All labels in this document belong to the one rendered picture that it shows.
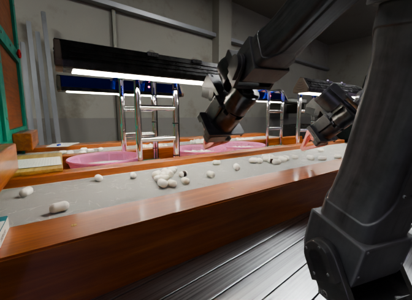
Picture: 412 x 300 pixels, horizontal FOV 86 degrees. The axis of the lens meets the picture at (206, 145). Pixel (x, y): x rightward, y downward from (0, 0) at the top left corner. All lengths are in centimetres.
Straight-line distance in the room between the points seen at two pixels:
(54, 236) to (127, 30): 333
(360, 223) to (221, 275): 25
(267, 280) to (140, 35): 347
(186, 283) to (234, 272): 8
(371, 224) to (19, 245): 40
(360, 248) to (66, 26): 335
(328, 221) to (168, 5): 391
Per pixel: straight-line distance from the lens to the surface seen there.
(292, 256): 49
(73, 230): 39
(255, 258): 47
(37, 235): 41
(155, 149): 113
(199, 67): 76
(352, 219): 25
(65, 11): 344
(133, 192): 59
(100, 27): 348
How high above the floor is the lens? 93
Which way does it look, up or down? 8 degrees down
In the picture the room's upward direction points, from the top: straight up
